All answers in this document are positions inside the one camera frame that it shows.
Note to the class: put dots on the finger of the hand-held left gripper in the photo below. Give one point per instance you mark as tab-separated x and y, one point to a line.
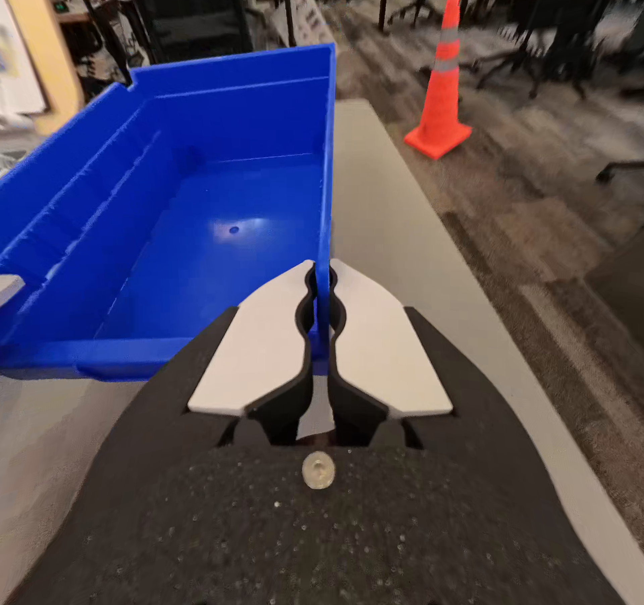
10	287

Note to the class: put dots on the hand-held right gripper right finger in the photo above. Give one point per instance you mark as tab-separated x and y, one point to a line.
387	358

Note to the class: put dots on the grey desk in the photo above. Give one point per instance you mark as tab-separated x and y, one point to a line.
382	212

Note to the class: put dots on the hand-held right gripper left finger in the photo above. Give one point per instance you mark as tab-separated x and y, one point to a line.
251	358

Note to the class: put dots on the printed instruction sheet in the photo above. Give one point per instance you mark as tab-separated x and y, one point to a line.
17	76

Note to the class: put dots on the blue plastic storage bin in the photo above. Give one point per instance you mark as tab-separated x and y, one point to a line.
201	237

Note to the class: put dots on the black office chair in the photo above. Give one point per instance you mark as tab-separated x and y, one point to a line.
191	21
553	26

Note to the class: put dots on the orange traffic cone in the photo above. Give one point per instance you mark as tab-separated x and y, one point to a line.
440	111

